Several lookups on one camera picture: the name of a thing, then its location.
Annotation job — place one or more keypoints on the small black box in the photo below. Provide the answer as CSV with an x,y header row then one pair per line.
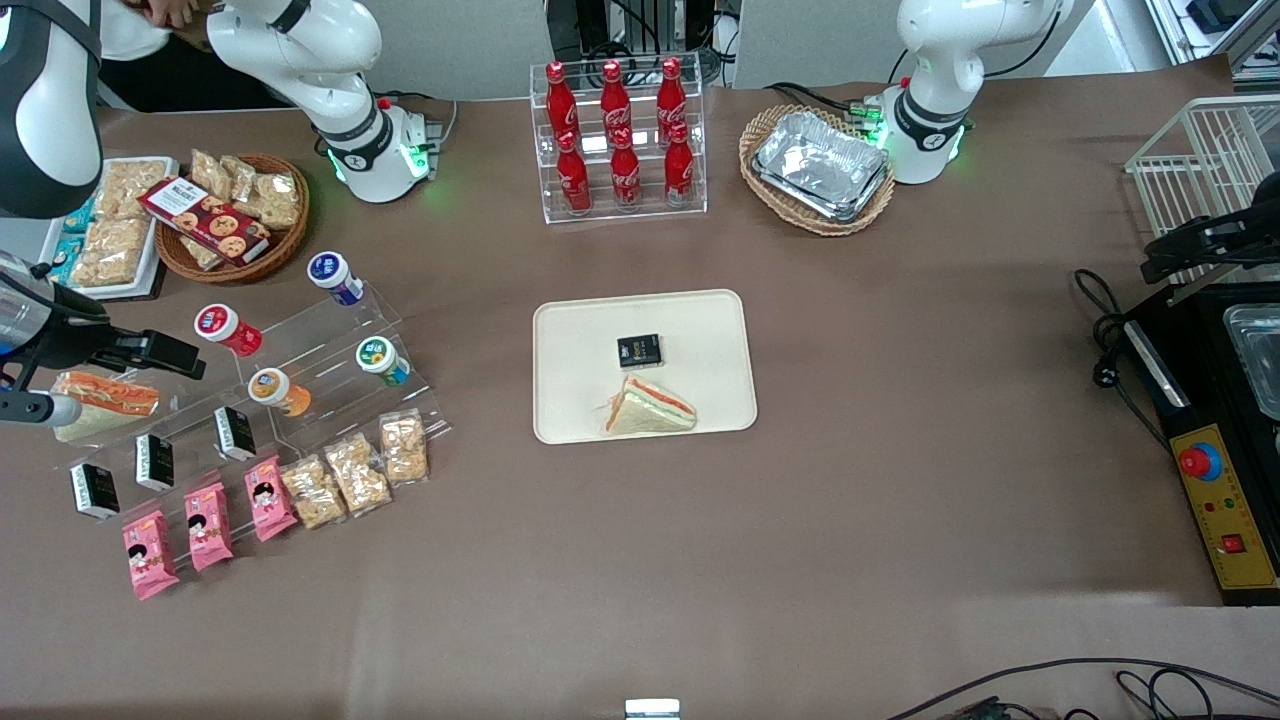
x,y
155,462
95,490
639,351
235,433

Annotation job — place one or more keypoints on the person in white shirt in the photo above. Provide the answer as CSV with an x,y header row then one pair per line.
x,y
135,25

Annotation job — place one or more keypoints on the clear plastic container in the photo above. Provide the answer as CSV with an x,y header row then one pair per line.
x,y
1258,360

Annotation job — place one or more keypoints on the blue lid gum bottle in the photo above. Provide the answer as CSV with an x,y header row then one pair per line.
x,y
333,275

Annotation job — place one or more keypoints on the dark brown wicker basket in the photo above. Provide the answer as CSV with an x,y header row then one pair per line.
x,y
285,245

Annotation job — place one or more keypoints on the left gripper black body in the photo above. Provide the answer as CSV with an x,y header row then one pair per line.
x,y
1246,226

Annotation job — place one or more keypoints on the red lid gum bottle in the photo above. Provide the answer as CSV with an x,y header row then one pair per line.
x,y
225,328

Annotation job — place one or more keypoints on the cream plastic tray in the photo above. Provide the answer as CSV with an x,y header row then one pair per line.
x,y
700,340

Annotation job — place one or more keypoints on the teal snack packet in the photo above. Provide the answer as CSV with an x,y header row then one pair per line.
x,y
68,260

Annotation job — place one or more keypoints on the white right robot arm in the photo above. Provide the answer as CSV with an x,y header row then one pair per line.
x,y
340,40

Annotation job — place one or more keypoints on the black background equipment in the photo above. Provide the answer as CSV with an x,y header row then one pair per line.
x,y
640,25

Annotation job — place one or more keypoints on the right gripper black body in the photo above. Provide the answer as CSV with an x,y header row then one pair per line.
x,y
72,323

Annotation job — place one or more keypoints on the brown table cover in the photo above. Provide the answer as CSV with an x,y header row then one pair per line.
x,y
900,520

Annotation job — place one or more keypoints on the wrapped triangle sandwich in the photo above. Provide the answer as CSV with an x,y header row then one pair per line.
x,y
100,400
650,410

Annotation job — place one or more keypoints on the green lid gum bottle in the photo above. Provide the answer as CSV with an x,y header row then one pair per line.
x,y
380,360

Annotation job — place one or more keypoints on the pink snack packet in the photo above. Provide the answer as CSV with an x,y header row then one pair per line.
x,y
150,555
270,498
208,527

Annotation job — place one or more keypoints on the black sealing machine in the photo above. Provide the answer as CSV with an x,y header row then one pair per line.
x,y
1200,380

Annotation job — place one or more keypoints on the red cola bottle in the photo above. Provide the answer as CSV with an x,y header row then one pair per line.
x,y
574,180
560,105
625,175
614,100
679,170
671,95

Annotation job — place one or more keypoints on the light wicker basket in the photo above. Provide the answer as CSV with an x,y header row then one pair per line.
x,y
820,225

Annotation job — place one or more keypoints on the clear nut snack packet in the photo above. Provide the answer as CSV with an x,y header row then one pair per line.
x,y
110,250
242,180
404,447
357,475
278,200
130,185
208,172
313,492

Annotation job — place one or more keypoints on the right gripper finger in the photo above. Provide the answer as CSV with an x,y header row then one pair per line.
x,y
160,364
150,345

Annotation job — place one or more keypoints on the red cookie box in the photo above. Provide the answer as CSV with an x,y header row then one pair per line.
x,y
205,220

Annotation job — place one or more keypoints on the clear acrylic step stand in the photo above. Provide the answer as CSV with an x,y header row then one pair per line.
x,y
190,420
330,340

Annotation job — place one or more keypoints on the clear acrylic bottle rack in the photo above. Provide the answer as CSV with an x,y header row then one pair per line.
x,y
620,215

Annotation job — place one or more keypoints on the orange lid gum bottle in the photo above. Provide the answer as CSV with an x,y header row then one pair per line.
x,y
275,390

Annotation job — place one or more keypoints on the red emergency stop button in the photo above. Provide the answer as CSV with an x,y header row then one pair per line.
x,y
1198,461

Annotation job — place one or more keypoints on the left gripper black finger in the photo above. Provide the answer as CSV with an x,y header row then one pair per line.
x,y
1170,260

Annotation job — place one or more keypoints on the white rectangular tray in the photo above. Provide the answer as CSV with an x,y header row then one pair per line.
x,y
60,235

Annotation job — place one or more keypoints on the small silver metal block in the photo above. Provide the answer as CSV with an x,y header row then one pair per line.
x,y
652,709

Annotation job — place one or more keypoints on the aluminium foil tray stack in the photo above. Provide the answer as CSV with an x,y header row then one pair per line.
x,y
820,165

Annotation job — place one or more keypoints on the metal shelf frame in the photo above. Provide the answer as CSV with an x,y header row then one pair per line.
x,y
1215,25

